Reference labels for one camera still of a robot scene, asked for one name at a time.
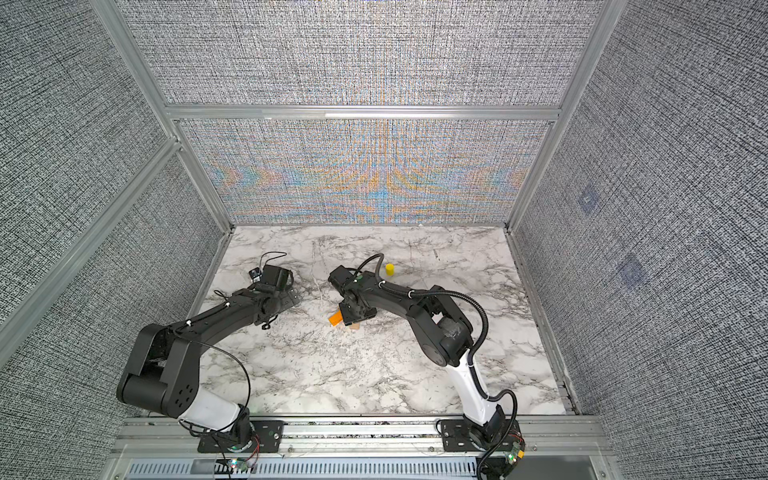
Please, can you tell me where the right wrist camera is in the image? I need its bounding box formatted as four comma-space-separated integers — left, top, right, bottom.
328, 265, 356, 296

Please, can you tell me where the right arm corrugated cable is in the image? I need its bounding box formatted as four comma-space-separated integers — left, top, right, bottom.
353, 253, 521, 475

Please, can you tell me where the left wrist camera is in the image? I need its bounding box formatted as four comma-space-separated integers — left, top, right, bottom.
248, 265, 293, 292

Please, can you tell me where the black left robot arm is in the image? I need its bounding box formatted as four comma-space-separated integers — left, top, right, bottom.
116, 287, 300, 453

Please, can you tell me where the aluminium front rail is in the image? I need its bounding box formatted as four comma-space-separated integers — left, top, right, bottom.
110, 414, 614, 458

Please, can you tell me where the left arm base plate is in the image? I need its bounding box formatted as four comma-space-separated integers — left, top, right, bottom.
197, 419, 285, 454

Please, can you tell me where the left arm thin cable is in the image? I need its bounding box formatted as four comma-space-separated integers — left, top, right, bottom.
173, 250, 289, 433

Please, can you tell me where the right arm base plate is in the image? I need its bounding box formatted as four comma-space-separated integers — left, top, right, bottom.
436, 419, 480, 453

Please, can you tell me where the orange wood block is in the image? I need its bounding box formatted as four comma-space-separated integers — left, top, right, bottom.
329, 311, 343, 326

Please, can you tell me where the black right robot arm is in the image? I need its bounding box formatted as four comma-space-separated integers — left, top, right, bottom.
328, 266, 518, 451

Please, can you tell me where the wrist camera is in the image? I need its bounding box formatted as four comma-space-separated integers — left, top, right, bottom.
248, 265, 293, 292
328, 265, 356, 296

